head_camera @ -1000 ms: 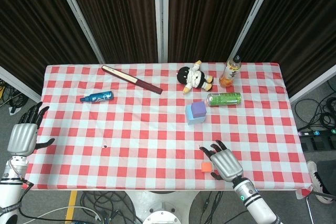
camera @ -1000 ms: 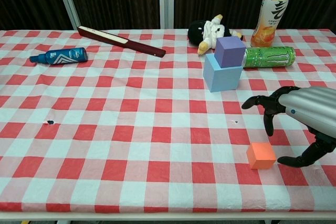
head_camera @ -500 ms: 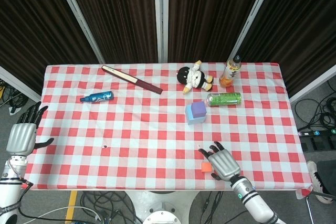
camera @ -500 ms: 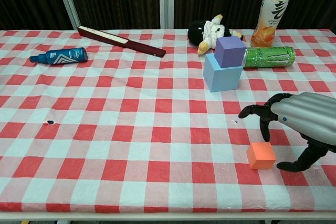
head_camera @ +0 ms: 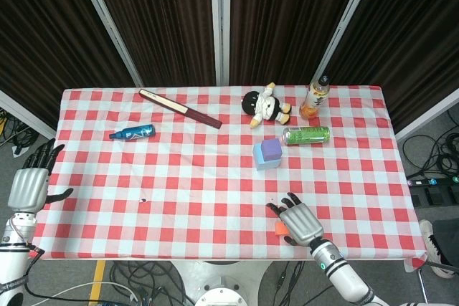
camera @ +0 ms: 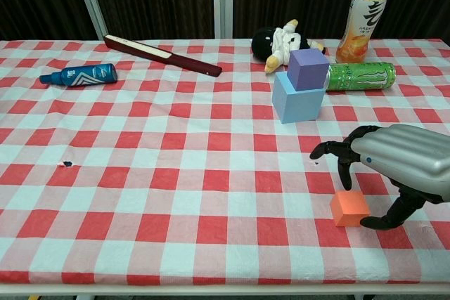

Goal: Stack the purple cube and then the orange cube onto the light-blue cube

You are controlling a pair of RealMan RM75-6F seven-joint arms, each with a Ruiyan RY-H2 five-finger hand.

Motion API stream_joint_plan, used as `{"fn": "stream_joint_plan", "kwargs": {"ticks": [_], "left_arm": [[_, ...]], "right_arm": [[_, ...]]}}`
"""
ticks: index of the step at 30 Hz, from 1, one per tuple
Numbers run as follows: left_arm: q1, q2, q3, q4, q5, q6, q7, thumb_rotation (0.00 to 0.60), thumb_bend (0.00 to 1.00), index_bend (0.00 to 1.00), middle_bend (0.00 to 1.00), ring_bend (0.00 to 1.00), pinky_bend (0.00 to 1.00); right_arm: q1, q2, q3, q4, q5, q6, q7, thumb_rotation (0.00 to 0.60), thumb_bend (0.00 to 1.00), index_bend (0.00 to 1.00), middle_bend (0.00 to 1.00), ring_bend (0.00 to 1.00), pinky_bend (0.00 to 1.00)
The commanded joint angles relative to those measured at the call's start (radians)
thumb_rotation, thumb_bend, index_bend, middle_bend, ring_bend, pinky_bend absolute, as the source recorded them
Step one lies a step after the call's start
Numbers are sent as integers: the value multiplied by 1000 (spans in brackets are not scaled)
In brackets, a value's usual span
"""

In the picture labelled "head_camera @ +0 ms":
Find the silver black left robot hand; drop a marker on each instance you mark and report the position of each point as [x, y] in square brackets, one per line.
[27, 189]

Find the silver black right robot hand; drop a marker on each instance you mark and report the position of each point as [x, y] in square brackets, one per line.
[301, 225]

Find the small orange cube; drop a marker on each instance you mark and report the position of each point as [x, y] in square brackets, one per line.
[279, 229]

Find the medium purple cube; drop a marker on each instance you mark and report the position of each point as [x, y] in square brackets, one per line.
[271, 148]

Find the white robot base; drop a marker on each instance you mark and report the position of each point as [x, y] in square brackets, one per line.
[222, 277]

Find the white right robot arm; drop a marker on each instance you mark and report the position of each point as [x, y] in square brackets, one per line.
[340, 273]

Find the large light blue cube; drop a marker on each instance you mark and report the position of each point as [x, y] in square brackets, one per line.
[260, 162]

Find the green drink can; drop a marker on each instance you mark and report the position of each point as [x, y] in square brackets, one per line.
[306, 135]

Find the red white checkered tablecloth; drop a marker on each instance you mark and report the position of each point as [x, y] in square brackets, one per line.
[197, 184]

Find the yellow floor tape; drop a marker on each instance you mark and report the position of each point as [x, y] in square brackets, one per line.
[97, 281]

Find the small blue bottle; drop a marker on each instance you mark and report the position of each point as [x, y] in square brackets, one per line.
[136, 132]

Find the black white plush doll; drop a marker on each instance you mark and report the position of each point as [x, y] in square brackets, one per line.
[267, 105]

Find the orange tea drink bottle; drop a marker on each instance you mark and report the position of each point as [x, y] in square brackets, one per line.
[313, 100]

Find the white black sneaker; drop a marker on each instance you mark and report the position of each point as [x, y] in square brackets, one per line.
[428, 238]

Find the black floor box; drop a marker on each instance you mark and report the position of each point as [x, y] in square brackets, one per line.
[435, 198]

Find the dark trouser leg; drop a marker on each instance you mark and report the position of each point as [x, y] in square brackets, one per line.
[450, 241]

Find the dark corrugated partition panel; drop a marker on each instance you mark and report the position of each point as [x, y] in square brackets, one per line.
[43, 33]
[412, 33]
[161, 15]
[287, 15]

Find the dark red folded fan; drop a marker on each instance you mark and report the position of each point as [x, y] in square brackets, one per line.
[179, 107]

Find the white metal partition rail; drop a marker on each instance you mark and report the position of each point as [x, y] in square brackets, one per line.
[430, 113]
[21, 111]

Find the white metal partition post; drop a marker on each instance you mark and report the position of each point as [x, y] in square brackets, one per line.
[342, 23]
[214, 15]
[108, 23]

